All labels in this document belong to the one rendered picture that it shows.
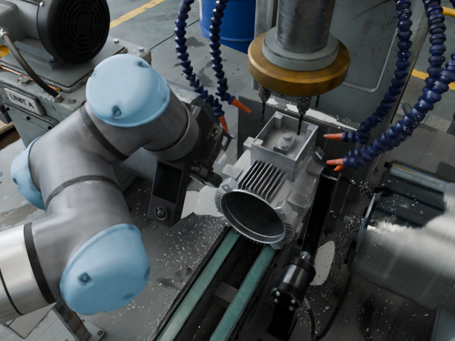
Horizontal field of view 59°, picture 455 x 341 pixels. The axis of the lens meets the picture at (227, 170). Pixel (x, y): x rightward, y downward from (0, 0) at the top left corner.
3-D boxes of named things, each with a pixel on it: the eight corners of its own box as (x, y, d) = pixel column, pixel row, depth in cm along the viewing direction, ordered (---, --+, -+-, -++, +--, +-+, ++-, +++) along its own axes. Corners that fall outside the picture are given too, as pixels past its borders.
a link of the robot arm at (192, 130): (172, 160, 48) (119, 138, 51) (185, 170, 52) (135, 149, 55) (199, 106, 49) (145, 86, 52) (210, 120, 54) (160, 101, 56)
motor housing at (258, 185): (253, 171, 107) (257, 116, 93) (320, 199, 101) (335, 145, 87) (214, 224, 96) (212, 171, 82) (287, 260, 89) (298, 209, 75)
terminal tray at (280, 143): (272, 134, 95) (275, 110, 89) (314, 150, 91) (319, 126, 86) (248, 166, 88) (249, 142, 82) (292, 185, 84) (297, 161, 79)
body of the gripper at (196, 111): (234, 141, 65) (214, 111, 53) (211, 189, 63) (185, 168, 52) (194, 126, 67) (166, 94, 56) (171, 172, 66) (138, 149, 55)
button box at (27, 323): (80, 258, 80) (61, 239, 78) (96, 259, 75) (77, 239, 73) (11, 333, 70) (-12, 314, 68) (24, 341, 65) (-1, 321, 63)
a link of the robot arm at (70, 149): (10, 220, 38) (102, 151, 37) (0, 148, 45) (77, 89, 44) (69, 247, 44) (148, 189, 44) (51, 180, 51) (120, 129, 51)
